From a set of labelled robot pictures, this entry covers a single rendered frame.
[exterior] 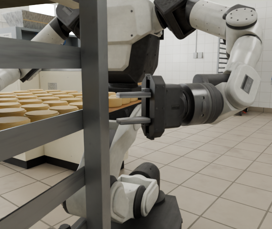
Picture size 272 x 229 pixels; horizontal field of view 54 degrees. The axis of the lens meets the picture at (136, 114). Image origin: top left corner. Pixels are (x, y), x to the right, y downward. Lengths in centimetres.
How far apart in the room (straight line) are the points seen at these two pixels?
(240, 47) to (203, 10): 22
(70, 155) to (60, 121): 194
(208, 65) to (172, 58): 93
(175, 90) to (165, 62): 614
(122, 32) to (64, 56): 59
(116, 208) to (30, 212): 54
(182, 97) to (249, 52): 26
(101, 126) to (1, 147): 15
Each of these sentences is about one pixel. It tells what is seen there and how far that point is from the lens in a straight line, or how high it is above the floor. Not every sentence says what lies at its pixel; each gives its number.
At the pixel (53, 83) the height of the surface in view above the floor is 74.
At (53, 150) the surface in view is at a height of 16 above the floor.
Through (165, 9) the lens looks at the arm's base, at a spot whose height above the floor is 105.
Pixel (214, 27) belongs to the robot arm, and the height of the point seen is 98.
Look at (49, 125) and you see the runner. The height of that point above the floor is 79.
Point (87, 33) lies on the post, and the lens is 39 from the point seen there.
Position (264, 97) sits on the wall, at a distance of 581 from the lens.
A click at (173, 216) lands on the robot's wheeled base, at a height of 17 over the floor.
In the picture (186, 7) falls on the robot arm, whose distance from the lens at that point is 93.
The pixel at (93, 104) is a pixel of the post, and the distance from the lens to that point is 39.
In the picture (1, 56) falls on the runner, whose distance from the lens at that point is 29.
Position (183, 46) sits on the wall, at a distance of 642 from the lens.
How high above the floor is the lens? 86
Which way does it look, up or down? 10 degrees down
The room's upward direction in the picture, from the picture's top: straight up
